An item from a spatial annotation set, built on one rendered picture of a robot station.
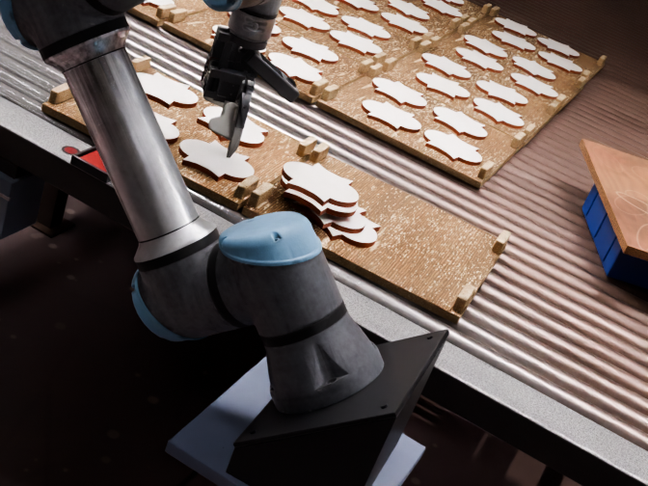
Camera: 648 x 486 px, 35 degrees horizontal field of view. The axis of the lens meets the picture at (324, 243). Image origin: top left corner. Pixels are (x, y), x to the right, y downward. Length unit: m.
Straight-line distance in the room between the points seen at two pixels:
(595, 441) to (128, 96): 0.84
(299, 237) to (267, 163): 0.69
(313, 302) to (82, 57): 0.41
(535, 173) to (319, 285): 1.25
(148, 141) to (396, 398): 0.44
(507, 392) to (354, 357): 0.39
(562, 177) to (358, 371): 1.30
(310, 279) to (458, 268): 0.61
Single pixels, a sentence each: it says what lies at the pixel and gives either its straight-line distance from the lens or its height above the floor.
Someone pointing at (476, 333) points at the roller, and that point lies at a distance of 1.71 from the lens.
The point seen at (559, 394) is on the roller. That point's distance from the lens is 1.67.
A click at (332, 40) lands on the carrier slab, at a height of 0.94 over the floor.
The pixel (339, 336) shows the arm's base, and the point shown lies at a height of 1.06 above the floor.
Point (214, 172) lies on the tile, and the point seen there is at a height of 0.95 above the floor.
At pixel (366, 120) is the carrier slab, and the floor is 0.94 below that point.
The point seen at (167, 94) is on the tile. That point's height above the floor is 0.95.
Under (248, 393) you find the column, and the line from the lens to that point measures 1.46.
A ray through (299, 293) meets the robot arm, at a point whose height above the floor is 1.10.
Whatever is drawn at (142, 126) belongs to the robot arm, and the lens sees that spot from 1.32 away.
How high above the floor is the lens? 1.75
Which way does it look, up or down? 28 degrees down
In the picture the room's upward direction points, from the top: 21 degrees clockwise
